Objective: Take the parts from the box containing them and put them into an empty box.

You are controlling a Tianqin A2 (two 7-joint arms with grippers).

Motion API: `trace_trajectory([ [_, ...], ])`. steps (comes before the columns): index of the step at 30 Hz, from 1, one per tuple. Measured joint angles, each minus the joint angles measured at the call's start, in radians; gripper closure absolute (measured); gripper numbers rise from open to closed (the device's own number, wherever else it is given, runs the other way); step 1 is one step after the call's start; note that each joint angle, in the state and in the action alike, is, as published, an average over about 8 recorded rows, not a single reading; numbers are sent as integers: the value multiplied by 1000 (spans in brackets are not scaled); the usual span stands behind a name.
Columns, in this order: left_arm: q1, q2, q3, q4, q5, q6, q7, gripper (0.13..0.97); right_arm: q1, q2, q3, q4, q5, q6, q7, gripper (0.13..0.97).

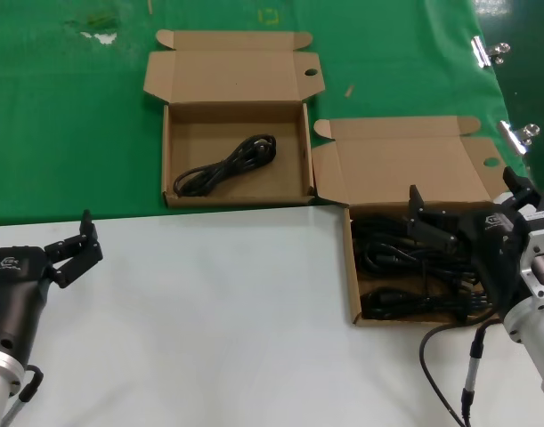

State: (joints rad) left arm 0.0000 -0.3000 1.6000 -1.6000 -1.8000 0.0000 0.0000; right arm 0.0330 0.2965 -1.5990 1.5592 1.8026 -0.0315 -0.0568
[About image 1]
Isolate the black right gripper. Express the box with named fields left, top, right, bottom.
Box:
left=405, top=165, right=544, bottom=320

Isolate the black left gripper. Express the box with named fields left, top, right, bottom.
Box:
left=0, top=208, right=105, bottom=364

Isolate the black power cable bundle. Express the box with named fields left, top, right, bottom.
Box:
left=172, top=133, right=279, bottom=197
left=352, top=214, right=418, bottom=246
left=360, top=286, right=496, bottom=322
left=357, top=244, right=483, bottom=288

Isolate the empty brown cardboard box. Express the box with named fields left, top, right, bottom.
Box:
left=142, top=28, right=326, bottom=209

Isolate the metal binder clip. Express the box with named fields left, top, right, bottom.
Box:
left=497, top=119, right=542, bottom=155
left=470, top=36, right=511, bottom=68

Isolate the green table cloth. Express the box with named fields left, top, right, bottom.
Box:
left=0, top=0, right=540, bottom=228

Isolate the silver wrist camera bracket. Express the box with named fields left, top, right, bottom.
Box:
left=496, top=190, right=544, bottom=299

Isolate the brown cardboard box with cables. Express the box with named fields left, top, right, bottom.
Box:
left=311, top=114, right=508, bottom=329

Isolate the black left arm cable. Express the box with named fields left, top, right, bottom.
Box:
left=0, top=363, right=45, bottom=427

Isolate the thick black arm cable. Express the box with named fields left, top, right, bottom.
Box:
left=419, top=317, right=500, bottom=427

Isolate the cable with silver connector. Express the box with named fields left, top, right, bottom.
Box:
left=459, top=326, right=489, bottom=427

